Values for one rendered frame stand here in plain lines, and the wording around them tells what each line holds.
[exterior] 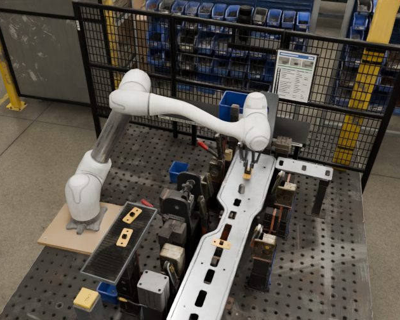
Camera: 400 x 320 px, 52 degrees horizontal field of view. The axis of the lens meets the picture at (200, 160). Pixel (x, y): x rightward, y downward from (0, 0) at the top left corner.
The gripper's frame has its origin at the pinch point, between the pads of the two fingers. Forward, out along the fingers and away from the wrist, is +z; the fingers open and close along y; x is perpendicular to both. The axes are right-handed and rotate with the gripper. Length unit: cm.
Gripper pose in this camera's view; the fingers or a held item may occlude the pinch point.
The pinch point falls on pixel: (248, 167)
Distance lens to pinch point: 207.3
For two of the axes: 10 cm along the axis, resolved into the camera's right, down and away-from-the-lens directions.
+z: -0.1, 7.7, 6.4
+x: 3.2, -6.0, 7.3
